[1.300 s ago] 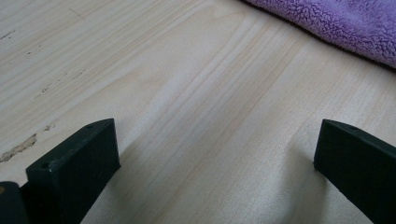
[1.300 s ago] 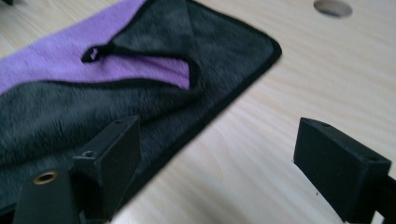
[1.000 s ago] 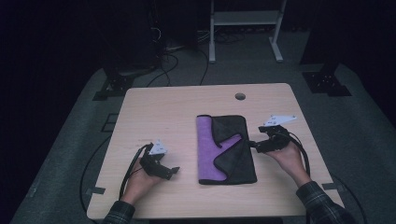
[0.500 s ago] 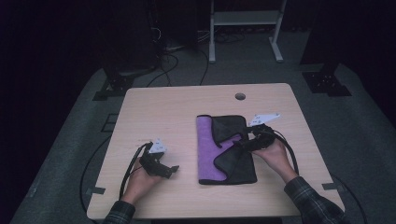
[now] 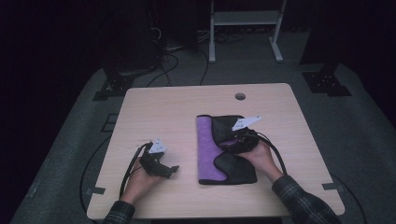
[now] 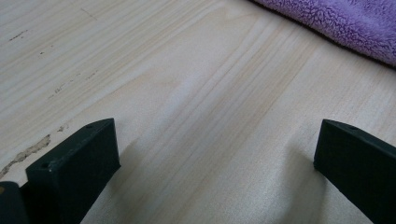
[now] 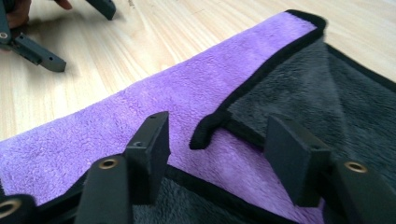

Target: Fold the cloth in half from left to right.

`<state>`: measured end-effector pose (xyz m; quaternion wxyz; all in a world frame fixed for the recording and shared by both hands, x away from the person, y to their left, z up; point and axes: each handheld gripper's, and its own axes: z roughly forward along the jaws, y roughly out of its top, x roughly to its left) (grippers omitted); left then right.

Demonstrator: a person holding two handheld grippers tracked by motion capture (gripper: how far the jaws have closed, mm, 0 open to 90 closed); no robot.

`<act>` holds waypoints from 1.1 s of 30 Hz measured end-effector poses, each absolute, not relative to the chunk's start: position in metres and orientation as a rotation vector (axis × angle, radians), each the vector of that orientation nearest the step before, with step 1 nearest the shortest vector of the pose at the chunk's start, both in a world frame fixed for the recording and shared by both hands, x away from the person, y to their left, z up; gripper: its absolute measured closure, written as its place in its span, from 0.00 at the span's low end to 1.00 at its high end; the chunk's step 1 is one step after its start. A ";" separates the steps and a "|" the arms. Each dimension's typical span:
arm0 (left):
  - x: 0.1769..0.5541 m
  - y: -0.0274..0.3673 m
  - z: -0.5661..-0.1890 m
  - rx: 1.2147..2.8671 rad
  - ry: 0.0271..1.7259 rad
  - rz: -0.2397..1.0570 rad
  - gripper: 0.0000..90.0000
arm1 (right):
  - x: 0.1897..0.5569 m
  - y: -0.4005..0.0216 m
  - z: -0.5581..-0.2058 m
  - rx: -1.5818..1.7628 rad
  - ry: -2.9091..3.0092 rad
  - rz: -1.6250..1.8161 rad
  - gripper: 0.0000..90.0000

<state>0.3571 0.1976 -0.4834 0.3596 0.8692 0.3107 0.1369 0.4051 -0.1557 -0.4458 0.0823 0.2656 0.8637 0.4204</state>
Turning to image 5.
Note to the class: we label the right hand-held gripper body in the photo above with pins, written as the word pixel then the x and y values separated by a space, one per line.
pixel 246 140

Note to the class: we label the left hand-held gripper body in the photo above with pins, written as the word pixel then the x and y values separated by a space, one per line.
pixel 153 163

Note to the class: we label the purple and black towel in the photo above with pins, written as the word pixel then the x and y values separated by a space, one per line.
pixel 207 149

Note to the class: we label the person's left hand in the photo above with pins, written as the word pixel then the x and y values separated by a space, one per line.
pixel 138 183

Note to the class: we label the person's right hand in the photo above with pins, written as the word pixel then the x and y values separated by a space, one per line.
pixel 263 160

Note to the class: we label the grey tape strip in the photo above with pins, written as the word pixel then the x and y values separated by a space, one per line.
pixel 96 190
pixel 332 186

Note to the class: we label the black stand base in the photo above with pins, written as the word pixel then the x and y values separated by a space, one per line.
pixel 327 82
pixel 116 84

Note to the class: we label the white metal stand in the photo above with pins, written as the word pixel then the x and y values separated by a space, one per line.
pixel 246 17

